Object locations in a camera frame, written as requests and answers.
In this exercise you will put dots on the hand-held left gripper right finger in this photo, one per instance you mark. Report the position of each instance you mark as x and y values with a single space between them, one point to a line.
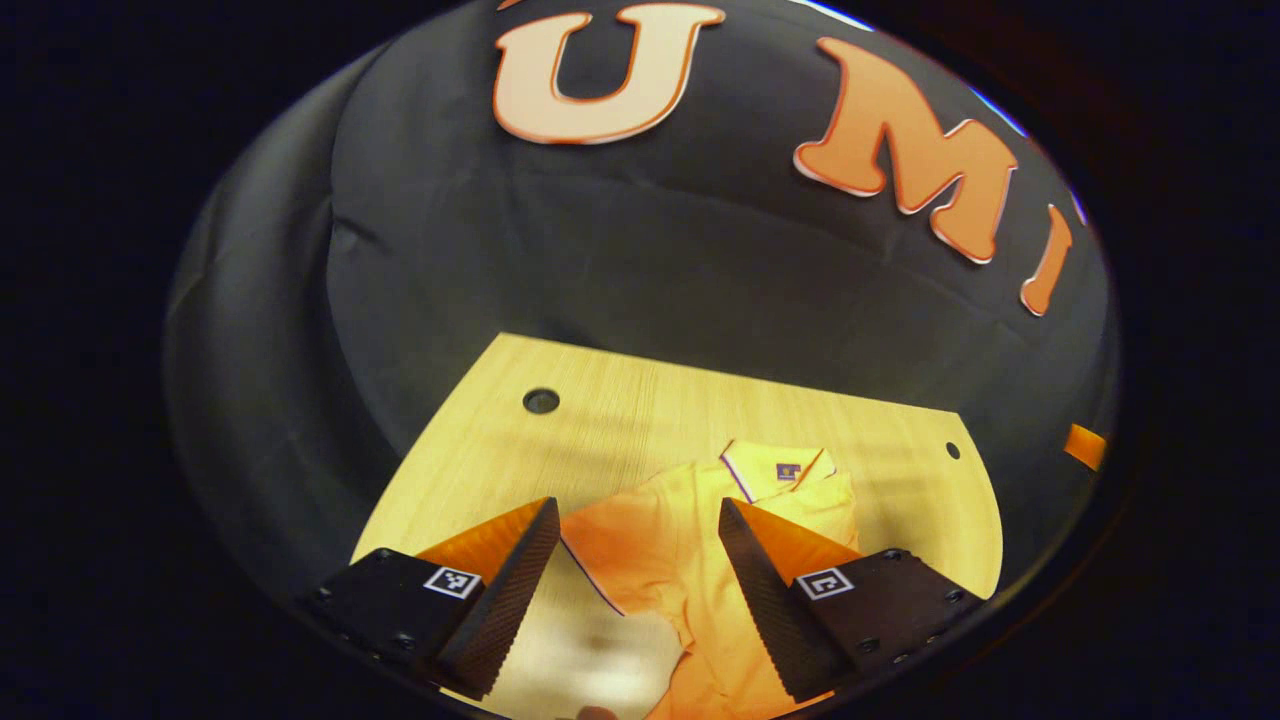
765 600

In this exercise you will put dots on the orange T-shirt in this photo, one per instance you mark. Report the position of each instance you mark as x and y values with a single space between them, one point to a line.
650 545

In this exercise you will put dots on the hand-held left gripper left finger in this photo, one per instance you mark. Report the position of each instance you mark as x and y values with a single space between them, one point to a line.
515 590

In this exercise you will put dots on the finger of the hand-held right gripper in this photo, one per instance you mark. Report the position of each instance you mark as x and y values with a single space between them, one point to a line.
1085 446

